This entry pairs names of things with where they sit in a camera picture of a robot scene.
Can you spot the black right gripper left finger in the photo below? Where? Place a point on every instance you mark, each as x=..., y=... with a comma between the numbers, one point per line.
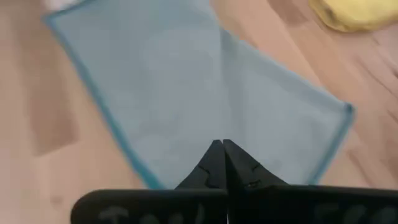
x=174, y=205

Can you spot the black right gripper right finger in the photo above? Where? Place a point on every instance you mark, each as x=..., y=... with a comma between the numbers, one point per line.
x=280, y=205

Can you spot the yellow microfiber towel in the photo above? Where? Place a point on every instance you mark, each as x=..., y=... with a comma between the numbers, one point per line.
x=357, y=14

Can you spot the light blue teal-hemmed microfiber towel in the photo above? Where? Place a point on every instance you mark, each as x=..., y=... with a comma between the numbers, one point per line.
x=186, y=93

